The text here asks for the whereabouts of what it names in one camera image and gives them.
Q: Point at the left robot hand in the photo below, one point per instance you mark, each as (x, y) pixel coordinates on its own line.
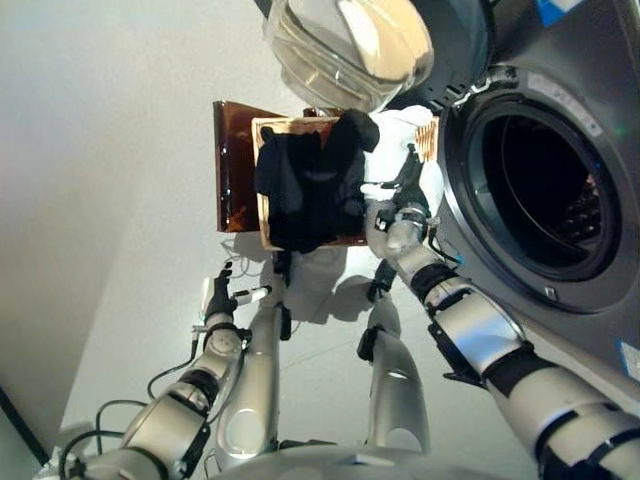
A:
(220, 297)

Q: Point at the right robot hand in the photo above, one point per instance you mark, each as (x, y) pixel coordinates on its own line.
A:
(407, 190)

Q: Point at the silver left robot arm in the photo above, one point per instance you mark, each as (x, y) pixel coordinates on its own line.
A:
(160, 425)

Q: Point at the dark grey front-load washing machine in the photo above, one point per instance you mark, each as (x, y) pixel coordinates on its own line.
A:
(550, 250)

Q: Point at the large rectangular wicker laundry basket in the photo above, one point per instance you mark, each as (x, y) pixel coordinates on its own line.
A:
(262, 220)

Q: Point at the glossy brown stool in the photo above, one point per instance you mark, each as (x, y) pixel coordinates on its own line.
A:
(235, 170)

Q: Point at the silver right robot leg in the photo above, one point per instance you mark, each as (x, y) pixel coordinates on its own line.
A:
(395, 380)

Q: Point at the silver robot torso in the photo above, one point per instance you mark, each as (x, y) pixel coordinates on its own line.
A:
(350, 465)

